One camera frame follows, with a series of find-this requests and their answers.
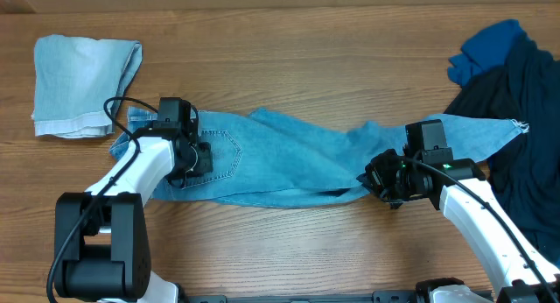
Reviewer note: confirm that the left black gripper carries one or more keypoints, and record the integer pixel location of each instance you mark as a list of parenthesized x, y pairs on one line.
[(206, 165)]

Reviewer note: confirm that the dark blue garment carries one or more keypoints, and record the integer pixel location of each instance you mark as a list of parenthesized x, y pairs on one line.
[(524, 174)]

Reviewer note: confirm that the folded light blue jeans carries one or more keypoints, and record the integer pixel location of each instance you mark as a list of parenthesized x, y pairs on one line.
[(75, 79)]

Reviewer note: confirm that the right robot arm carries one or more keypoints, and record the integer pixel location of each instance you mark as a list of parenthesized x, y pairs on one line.
[(459, 190)]

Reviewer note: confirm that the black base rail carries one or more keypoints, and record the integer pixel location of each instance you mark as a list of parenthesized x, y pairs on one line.
[(385, 296)]

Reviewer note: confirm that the blue denim jeans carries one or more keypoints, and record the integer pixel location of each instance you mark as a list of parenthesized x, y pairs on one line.
[(270, 160)]

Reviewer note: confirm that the black garment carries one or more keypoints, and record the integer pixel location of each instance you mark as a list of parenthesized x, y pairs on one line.
[(486, 95)]

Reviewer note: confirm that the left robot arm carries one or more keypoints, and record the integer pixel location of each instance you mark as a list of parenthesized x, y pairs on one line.
[(101, 244)]

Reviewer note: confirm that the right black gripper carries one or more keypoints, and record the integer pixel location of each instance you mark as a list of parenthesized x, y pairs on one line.
[(376, 177)]

